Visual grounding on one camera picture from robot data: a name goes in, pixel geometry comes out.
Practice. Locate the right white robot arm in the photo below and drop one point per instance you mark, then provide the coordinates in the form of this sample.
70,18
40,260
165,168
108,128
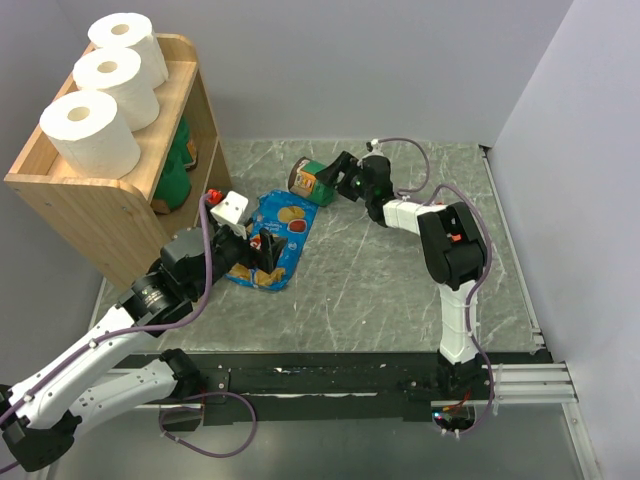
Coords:
458,268

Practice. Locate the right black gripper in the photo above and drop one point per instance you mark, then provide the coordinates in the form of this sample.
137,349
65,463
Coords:
351,174

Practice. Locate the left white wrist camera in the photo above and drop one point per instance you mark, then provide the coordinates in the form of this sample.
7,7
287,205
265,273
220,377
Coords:
228,209

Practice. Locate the white paper towel roll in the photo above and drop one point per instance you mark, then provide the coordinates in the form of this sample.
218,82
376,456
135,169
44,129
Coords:
88,131
120,73
135,31

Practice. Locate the green roll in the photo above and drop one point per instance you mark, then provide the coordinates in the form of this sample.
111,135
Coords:
173,187
303,182
184,147

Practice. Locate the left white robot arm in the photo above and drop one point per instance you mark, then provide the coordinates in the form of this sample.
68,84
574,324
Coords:
43,415

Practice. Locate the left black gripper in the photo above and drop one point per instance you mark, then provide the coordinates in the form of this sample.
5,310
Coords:
254,249

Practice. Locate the green roll front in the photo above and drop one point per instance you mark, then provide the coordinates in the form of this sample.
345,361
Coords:
184,147

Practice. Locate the blue Lays chips bag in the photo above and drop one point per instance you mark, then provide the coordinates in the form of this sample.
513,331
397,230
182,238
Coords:
284,215

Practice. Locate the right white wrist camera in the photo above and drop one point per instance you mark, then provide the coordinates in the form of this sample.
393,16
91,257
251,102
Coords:
373,147

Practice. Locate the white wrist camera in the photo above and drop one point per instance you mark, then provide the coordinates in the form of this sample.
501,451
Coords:
228,209
373,147

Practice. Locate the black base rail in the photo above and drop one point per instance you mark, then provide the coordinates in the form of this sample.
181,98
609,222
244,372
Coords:
345,386

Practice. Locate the wooden shelf unit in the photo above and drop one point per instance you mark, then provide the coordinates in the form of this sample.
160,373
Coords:
110,222

